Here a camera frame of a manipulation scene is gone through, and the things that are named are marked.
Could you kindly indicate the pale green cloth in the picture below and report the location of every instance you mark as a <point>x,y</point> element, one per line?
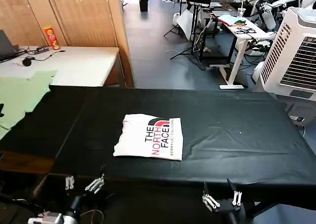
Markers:
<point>19,98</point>

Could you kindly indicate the black waste bin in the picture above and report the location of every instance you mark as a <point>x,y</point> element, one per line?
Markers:
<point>143,4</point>

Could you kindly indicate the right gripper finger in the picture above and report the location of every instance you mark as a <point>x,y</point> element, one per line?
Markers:
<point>236,198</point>
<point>209,201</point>

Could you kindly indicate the white paper sheet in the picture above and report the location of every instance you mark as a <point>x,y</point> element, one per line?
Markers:
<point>14,70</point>

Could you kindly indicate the white printed T-shirt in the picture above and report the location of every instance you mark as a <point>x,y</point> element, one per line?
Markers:
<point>133,140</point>

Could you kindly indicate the small round black object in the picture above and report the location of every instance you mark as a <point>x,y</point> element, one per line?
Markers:
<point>27,61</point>

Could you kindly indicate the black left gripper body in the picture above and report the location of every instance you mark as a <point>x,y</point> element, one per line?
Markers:
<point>96,199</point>

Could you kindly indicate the wooden partition panels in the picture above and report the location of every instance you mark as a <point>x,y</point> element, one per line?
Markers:
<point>86,16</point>

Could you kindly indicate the white standing desk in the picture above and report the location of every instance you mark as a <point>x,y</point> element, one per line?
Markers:
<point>243,33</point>

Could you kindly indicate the red chip can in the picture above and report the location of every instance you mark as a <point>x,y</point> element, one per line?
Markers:
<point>52,38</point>

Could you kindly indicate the white air cooler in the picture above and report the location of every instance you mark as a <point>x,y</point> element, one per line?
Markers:
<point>284,56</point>

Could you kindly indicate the white desk with wooden side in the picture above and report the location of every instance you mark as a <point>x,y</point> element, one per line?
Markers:
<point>81,65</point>

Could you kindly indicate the plastic cup with straw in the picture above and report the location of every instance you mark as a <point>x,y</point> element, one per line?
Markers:
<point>241,12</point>

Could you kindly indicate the black monitor tripod stand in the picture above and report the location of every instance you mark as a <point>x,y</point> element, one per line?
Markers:
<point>196,33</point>

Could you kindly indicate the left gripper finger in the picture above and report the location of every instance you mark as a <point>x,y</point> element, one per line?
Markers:
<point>96,184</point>
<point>69,183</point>

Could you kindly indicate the black table cloth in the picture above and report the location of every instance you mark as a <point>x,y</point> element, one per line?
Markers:
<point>247,120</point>

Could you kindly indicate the dark laptop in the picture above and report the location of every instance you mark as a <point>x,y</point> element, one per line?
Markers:
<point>5,47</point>

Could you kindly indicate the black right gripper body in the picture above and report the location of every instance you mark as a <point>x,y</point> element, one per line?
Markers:
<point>225,207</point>

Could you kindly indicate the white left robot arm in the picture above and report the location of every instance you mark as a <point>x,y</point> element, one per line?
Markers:
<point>49,219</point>

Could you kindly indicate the colourful cloth pile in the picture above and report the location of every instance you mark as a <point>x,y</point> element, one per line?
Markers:
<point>230,20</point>

